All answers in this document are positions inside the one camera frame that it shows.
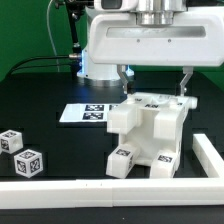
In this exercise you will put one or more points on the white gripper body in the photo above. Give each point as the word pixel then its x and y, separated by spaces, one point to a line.
pixel 194 40

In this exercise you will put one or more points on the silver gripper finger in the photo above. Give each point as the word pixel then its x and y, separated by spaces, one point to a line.
pixel 187 72
pixel 121 70

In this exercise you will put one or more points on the white chair backrest part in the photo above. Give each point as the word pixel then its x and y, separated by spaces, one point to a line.
pixel 127 115

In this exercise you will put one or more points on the white tagged cube front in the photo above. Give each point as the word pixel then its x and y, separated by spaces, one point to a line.
pixel 28 163

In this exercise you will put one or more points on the white tagged cube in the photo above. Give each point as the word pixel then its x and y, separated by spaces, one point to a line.
pixel 11 141
pixel 28 163

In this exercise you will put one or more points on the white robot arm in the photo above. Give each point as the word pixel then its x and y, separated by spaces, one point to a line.
pixel 159 13

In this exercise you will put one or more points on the flat white tagged plate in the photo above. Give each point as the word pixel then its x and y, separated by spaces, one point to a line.
pixel 80 112

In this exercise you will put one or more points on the white L-shaped fence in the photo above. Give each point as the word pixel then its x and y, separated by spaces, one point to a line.
pixel 125 192

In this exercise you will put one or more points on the white tagged cube left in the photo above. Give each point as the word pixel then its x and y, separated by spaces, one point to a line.
pixel 11 141

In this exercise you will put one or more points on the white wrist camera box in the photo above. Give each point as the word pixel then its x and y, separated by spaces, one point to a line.
pixel 123 5

